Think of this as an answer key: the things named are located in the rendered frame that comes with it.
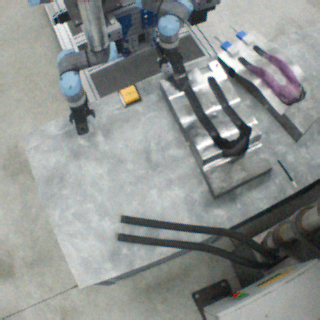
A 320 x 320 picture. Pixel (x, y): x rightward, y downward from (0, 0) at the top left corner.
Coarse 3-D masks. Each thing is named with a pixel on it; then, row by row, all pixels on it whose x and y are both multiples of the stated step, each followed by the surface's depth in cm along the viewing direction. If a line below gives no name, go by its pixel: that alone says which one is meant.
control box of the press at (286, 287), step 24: (312, 264) 96; (216, 288) 234; (264, 288) 99; (288, 288) 94; (312, 288) 94; (216, 312) 98; (240, 312) 93; (264, 312) 92; (288, 312) 92; (312, 312) 92
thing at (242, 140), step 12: (216, 84) 175; (192, 96) 173; (216, 96) 173; (192, 108) 171; (228, 108) 172; (204, 120) 170; (240, 120) 166; (216, 132) 165; (240, 132) 162; (216, 144) 161; (228, 144) 163; (240, 144) 168; (228, 156) 165
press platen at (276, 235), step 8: (280, 224) 142; (280, 232) 140; (272, 240) 144; (280, 240) 140; (296, 240) 140; (280, 248) 142; (288, 248) 139; (296, 248) 139; (304, 248) 139; (296, 256) 138; (304, 256) 138; (312, 256) 138
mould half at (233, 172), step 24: (192, 72) 176; (216, 72) 176; (168, 96) 173; (192, 120) 170; (216, 120) 168; (192, 144) 167; (216, 168) 167; (240, 168) 167; (264, 168) 167; (216, 192) 164
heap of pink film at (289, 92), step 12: (276, 60) 176; (252, 72) 176; (264, 72) 173; (288, 72) 175; (264, 84) 173; (276, 84) 173; (288, 84) 173; (300, 84) 176; (276, 96) 173; (288, 96) 172
